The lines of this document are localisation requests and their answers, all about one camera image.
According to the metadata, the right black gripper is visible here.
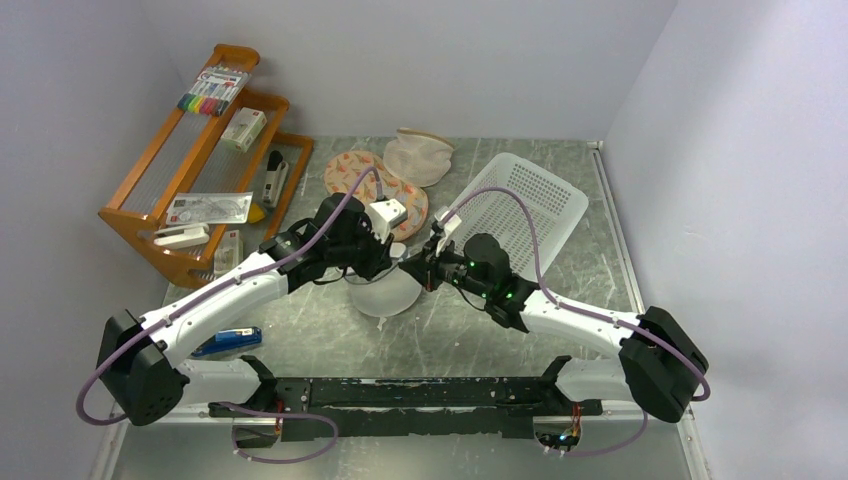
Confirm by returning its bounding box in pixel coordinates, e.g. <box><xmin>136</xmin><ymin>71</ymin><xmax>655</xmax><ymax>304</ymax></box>
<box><xmin>399</xmin><ymin>233</ymin><xmax>491</xmax><ymax>300</ymax></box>

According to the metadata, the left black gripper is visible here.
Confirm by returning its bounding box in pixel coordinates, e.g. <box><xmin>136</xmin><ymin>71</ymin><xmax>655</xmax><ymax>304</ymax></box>
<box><xmin>328</xmin><ymin>216</ymin><xmax>395</xmax><ymax>280</ymax></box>

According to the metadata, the white mesh laundry bag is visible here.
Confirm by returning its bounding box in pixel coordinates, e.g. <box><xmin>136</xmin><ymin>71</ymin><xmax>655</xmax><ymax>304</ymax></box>
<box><xmin>344</xmin><ymin>243</ymin><xmax>422</xmax><ymax>317</ymax></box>

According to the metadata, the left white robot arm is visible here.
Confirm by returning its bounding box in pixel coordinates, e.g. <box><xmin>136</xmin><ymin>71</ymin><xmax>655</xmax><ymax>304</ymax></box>
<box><xmin>95</xmin><ymin>193</ymin><xmax>407</xmax><ymax>426</ymax></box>

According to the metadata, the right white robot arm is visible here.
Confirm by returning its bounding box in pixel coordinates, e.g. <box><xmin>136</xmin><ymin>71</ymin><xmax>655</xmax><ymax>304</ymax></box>
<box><xmin>400</xmin><ymin>234</ymin><xmax>709</xmax><ymax>423</ymax></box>

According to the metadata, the floral pink laundry bag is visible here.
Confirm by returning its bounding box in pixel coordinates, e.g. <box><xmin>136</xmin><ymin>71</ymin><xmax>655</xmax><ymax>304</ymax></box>
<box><xmin>323</xmin><ymin>150</ymin><xmax>429</xmax><ymax>242</ymax></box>

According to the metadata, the beige mesh laundry bag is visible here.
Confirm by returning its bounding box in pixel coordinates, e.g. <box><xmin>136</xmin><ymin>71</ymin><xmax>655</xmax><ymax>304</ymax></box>
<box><xmin>382</xmin><ymin>128</ymin><xmax>456</xmax><ymax>187</ymax></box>

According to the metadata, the yellow triangular eraser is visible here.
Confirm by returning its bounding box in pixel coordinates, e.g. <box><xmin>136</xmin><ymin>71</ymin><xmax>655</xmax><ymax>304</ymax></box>
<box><xmin>247</xmin><ymin>203</ymin><xmax>267</xmax><ymax>224</ymax></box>

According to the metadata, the black grey stapler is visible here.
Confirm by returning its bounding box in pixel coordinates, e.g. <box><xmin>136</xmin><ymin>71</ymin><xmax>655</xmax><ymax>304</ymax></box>
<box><xmin>261</xmin><ymin>150</ymin><xmax>289</xmax><ymax>208</ymax></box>

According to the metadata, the white plastic basket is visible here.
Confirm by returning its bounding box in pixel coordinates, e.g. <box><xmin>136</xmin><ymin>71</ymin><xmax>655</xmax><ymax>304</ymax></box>
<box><xmin>447</xmin><ymin>152</ymin><xmax>589</xmax><ymax>281</ymax></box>

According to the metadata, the staples box package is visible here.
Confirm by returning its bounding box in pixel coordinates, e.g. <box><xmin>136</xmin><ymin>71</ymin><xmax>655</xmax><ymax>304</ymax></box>
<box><xmin>213</xmin><ymin>230</ymin><xmax>244</xmax><ymax>278</ymax></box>

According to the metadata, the clear ruler set package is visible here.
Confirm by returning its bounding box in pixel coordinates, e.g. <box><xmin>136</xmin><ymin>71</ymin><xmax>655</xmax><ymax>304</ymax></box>
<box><xmin>165</xmin><ymin>192</ymin><xmax>253</xmax><ymax>226</ymax></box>

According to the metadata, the blue stapler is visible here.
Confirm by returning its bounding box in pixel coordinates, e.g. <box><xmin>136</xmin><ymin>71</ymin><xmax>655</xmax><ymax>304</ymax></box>
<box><xmin>191</xmin><ymin>327</ymin><xmax>263</xmax><ymax>358</ymax></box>

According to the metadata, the orange wooden shelf rack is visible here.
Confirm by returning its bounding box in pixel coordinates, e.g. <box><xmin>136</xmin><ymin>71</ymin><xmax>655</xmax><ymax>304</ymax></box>
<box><xmin>98</xmin><ymin>86</ymin><xmax>314</xmax><ymax>288</ymax></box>

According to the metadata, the small white green box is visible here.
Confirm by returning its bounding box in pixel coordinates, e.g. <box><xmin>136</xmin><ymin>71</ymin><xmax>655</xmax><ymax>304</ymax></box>
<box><xmin>219</xmin><ymin>107</ymin><xmax>267</xmax><ymax>152</ymax></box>

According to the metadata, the white stapler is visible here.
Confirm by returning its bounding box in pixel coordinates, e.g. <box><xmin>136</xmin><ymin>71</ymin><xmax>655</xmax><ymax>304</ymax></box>
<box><xmin>153</xmin><ymin>223</ymin><xmax>209</xmax><ymax>250</ymax></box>

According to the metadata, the coloured marker pen set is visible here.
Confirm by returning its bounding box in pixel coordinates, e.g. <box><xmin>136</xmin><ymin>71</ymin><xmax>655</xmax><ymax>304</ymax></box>
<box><xmin>177</xmin><ymin>65</ymin><xmax>251</xmax><ymax>117</ymax></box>

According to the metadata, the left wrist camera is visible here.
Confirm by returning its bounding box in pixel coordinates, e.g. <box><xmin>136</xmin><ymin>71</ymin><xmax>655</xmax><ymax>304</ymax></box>
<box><xmin>365</xmin><ymin>199</ymin><xmax>408</xmax><ymax>243</ymax></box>

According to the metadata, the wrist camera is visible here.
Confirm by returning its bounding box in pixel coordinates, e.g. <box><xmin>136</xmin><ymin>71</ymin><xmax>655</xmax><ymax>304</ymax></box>
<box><xmin>365</xmin><ymin>199</ymin><xmax>408</xmax><ymax>243</ymax></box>
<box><xmin>431</xmin><ymin>206</ymin><xmax>462</xmax><ymax>250</ymax></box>

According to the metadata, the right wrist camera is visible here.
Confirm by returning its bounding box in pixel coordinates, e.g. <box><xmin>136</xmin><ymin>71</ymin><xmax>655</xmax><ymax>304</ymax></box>
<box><xmin>431</xmin><ymin>206</ymin><xmax>462</xmax><ymax>250</ymax></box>

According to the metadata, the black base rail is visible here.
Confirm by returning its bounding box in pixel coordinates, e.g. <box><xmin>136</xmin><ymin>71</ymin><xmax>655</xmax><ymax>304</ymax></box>
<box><xmin>246</xmin><ymin>376</ymin><xmax>602</xmax><ymax>442</ymax></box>

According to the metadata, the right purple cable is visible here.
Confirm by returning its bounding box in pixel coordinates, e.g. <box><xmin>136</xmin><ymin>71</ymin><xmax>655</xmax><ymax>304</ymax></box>
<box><xmin>440</xmin><ymin>186</ymin><xmax>711</xmax><ymax>460</ymax></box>

